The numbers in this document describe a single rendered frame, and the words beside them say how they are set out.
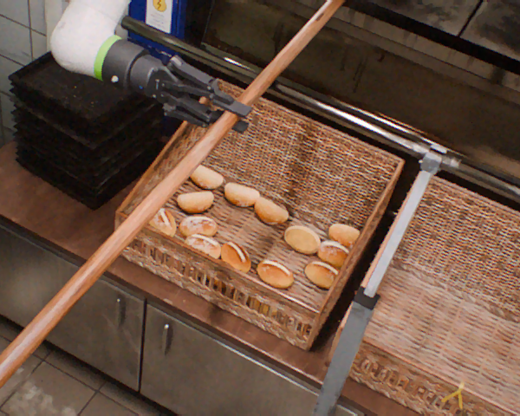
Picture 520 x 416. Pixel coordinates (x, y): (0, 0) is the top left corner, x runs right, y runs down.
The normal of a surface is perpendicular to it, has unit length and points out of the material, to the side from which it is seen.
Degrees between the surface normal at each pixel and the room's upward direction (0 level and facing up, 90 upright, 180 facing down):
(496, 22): 0
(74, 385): 0
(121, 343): 90
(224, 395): 90
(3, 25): 90
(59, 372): 0
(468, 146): 70
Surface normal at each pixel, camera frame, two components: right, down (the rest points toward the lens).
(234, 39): -0.38, 0.31
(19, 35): -0.46, 0.58
